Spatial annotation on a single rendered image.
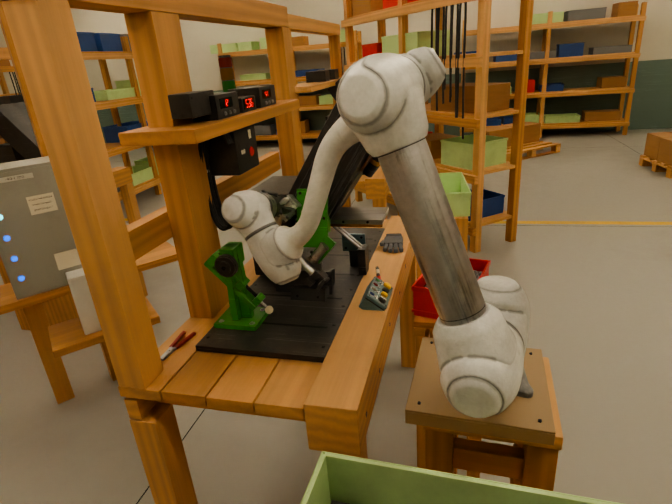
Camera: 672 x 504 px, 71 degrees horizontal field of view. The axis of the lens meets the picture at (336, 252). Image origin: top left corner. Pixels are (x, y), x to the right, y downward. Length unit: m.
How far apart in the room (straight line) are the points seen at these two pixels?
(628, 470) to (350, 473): 1.66
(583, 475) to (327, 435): 1.40
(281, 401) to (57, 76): 0.91
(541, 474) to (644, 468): 1.22
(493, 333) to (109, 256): 0.91
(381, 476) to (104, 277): 0.81
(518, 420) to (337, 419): 0.43
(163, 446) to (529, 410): 1.03
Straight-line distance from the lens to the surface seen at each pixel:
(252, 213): 1.29
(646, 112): 11.13
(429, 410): 1.21
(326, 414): 1.23
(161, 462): 1.63
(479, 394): 0.99
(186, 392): 1.40
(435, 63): 1.05
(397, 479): 1.01
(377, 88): 0.84
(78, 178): 1.25
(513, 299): 1.17
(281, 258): 1.28
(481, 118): 4.08
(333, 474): 1.05
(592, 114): 10.34
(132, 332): 1.37
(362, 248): 1.81
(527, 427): 1.21
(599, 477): 2.43
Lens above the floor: 1.69
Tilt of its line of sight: 22 degrees down
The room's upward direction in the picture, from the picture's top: 5 degrees counter-clockwise
